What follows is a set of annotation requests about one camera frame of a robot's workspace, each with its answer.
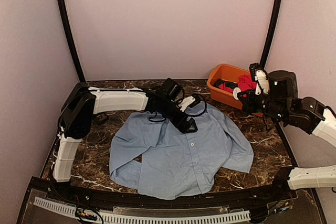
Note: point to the black frame post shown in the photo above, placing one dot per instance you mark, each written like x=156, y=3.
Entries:
x=270, y=33
x=70, y=40

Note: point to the orange plastic basin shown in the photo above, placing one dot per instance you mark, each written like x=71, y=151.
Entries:
x=229, y=73

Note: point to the round white brooch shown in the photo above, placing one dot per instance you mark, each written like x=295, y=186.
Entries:
x=236, y=91

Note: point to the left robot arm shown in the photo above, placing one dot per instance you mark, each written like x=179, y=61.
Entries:
x=84, y=102

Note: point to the black front rail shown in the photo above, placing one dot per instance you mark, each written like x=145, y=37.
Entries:
x=259, y=200

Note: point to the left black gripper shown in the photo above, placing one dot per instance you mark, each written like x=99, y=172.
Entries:
x=184, y=128

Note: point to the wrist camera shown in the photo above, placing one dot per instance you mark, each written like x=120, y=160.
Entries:
x=191, y=101
x=260, y=77

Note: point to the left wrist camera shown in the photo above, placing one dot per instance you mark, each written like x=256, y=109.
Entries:
x=191, y=101

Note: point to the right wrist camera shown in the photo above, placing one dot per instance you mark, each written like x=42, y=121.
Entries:
x=260, y=77

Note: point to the white slotted cable duct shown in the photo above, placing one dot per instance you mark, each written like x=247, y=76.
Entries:
x=138, y=215

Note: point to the red and white clothes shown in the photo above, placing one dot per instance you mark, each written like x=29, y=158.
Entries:
x=244, y=83

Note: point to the left black frame post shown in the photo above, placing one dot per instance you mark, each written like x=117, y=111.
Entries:
x=70, y=40

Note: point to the light blue button shirt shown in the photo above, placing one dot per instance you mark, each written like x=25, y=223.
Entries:
x=158, y=160

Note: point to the right black frame post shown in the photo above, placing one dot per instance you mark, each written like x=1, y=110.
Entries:
x=270, y=33

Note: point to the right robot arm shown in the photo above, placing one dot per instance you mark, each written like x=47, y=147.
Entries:
x=276, y=96

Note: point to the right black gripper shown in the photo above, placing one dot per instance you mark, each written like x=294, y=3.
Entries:
x=248, y=106

